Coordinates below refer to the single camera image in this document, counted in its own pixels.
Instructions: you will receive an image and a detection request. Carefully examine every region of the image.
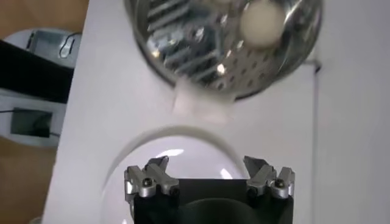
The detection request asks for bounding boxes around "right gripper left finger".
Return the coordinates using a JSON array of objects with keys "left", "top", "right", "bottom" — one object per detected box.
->
[{"left": 124, "top": 154, "right": 180, "bottom": 198}]

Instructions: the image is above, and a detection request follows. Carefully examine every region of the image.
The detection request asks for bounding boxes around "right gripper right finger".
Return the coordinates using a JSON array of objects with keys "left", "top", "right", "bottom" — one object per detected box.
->
[{"left": 243, "top": 155, "right": 296, "bottom": 200}]

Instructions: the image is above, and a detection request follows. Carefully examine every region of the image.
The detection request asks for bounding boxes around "white steamed baozi bun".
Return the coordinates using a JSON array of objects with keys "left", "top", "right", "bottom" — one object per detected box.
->
[{"left": 239, "top": 0, "right": 287, "bottom": 49}]

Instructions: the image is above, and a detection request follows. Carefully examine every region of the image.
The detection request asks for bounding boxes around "white and black robot base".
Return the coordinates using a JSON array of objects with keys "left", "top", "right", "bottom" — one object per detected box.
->
[{"left": 0, "top": 29, "right": 83, "bottom": 149}]

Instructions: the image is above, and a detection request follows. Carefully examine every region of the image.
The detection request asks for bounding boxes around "stainless steel steamer basket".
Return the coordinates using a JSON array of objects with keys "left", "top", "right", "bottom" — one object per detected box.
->
[{"left": 123, "top": 0, "right": 324, "bottom": 100}]

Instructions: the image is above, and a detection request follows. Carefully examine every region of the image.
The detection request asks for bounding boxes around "white round plate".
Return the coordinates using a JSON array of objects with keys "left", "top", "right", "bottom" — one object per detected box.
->
[{"left": 100, "top": 126, "right": 247, "bottom": 224}]

